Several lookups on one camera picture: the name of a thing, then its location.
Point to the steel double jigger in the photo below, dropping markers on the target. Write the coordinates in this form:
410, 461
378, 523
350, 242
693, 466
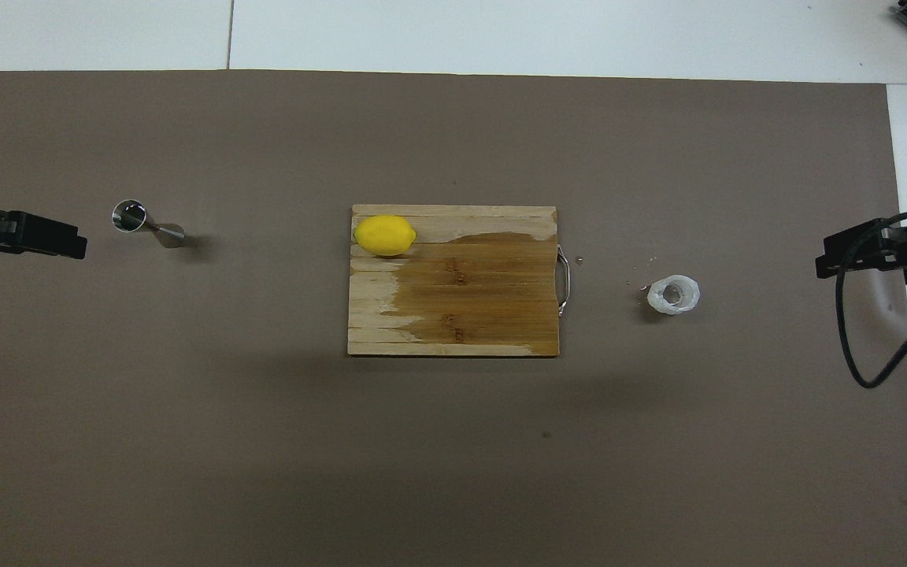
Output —
138, 219

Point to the clear crinkled plastic cup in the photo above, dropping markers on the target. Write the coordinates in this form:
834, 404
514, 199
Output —
675, 295

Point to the brown paper table mat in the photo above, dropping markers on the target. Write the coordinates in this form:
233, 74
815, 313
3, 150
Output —
264, 441

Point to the yellow lemon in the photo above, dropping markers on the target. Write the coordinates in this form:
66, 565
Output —
384, 235

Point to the wooden cutting board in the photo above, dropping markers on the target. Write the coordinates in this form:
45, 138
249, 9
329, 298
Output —
469, 299

